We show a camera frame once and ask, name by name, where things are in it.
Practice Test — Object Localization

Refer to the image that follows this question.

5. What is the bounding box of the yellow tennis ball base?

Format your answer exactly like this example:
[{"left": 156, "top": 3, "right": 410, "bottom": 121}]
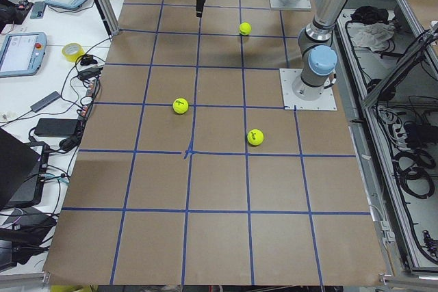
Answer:
[{"left": 239, "top": 22, "right": 252, "bottom": 36}]

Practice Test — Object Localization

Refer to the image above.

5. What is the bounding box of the yellow tennis ball centre left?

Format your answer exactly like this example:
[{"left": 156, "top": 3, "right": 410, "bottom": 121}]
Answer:
[{"left": 172, "top": 98, "right": 189, "bottom": 114}]

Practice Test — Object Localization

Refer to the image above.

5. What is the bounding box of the yellow tennis ball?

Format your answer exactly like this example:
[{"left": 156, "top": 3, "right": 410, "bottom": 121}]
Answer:
[
  {"left": 246, "top": 129, "right": 264, "bottom": 146},
  {"left": 172, "top": 98, "right": 189, "bottom": 114}
]

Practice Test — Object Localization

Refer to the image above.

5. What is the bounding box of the yellow tennis ball far left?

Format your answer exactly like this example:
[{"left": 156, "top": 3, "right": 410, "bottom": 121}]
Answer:
[{"left": 246, "top": 129, "right": 264, "bottom": 146}]

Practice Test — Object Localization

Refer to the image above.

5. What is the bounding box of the yellow tape roll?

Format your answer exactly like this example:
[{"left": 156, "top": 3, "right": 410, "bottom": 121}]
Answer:
[{"left": 62, "top": 42, "right": 85, "bottom": 63}]

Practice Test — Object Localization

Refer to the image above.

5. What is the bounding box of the grey usb hub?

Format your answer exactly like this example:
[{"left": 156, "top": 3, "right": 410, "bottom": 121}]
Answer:
[{"left": 30, "top": 91, "right": 61, "bottom": 113}]

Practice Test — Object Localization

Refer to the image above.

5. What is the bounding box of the white crumpled cloth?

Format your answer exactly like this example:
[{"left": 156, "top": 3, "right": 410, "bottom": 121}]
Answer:
[{"left": 352, "top": 23, "right": 396, "bottom": 52}]

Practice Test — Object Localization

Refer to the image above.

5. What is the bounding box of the teach pendant near left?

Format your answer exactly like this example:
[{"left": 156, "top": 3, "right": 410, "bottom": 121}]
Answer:
[{"left": 1, "top": 32, "right": 47, "bottom": 78}]

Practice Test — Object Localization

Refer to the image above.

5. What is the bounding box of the black power adapter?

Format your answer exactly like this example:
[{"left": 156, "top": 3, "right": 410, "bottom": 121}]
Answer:
[{"left": 34, "top": 118, "right": 78, "bottom": 137}]

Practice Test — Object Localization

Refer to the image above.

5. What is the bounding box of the black laptop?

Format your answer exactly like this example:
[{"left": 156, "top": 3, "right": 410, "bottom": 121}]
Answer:
[{"left": 1, "top": 130, "right": 49, "bottom": 210}]

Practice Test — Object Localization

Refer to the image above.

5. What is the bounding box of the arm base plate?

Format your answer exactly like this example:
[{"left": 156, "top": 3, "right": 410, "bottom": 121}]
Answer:
[
  {"left": 270, "top": 0, "right": 311, "bottom": 12},
  {"left": 279, "top": 68, "right": 337, "bottom": 111}
]

